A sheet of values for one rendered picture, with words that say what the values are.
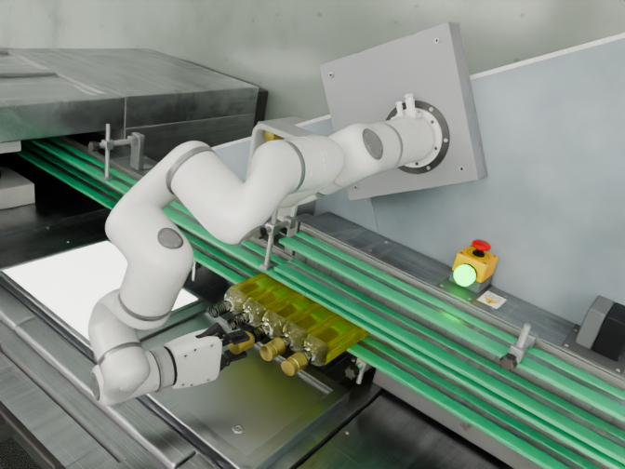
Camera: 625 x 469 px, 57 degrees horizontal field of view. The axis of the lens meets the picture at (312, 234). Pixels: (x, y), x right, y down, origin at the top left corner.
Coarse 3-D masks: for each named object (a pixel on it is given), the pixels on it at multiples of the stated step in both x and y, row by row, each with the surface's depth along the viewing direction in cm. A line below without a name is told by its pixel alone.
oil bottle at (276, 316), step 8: (296, 296) 134; (304, 296) 135; (280, 304) 130; (288, 304) 130; (296, 304) 131; (304, 304) 132; (312, 304) 133; (272, 312) 127; (280, 312) 127; (288, 312) 128; (296, 312) 128; (264, 320) 126; (272, 320) 125; (280, 320) 125; (272, 328) 124; (280, 328) 125; (272, 336) 125; (280, 336) 126
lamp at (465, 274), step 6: (462, 264) 122; (468, 264) 122; (456, 270) 122; (462, 270) 121; (468, 270) 120; (474, 270) 121; (456, 276) 122; (462, 276) 121; (468, 276) 120; (474, 276) 121; (462, 282) 121; (468, 282) 121
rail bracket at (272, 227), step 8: (288, 216) 141; (272, 224) 135; (280, 224) 136; (288, 224) 140; (264, 232) 132; (272, 232) 135; (272, 240) 137; (272, 248) 138; (264, 264) 140; (272, 264) 141
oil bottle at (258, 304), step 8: (272, 288) 135; (280, 288) 136; (288, 288) 136; (256, 296) 131; (264, 296) 132; (272, 296) 132; (280, 296) 133; (288, 296) 134; (248, 304) 128; (256, 304) 128; (264, 304) 128; (272, 304) 130; (256, 312) 127; (264, 312) 128; (256, 320) 128
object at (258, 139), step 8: (256, 128) 147; (264, 128) 145; (272, 128) 144; (256, 136) 148; (280, 136) 143; (288, 136) 141; (256, 144) 150; (248, 160) 151; (248, 168) 152; (248, 176) 153; (280, 208) 153; (288, 208) 154; (296, 208) 146; (280, 216) 150
